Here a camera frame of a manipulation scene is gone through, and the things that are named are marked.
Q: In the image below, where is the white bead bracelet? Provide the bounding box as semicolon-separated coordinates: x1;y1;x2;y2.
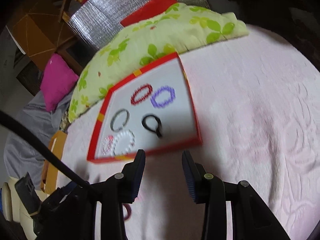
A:
113;129;136;157

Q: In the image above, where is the dark red bangle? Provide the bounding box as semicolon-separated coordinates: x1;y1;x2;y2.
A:
123;203;132;221

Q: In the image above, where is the pink clear bead bracelet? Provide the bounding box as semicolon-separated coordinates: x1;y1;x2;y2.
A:
101;134;116;155

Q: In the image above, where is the black hair tie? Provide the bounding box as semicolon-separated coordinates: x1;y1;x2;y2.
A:
141;114;164;138

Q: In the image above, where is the red bead bracelet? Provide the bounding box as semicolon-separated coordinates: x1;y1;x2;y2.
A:
130;83;154;106

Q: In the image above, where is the orange box lid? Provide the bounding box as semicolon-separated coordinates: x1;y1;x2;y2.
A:
39;130;68;195

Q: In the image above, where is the grey bedsheet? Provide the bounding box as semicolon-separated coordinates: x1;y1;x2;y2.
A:
4;92;72;189

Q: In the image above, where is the silver metal bangle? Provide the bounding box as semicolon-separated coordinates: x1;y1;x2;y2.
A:
110;108;130;132

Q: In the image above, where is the red gift box tray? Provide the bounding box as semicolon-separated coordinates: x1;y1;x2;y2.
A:
87;53;202;163

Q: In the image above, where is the magenta cushion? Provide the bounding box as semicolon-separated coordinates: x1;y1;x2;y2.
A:
40;53;79;112

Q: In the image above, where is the green floral pillow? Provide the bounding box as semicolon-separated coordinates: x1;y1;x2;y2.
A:
68;3;249;122

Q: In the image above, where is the silver insulation mat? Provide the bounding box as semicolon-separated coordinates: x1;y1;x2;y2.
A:
68;0;209;51

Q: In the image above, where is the small red cushion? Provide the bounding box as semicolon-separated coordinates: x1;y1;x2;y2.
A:
120;0;177;27

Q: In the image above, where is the purple bead bracelet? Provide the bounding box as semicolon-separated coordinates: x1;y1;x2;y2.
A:
150;86;176;109

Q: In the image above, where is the black cable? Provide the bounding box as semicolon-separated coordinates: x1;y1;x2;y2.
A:
0;109;91;188

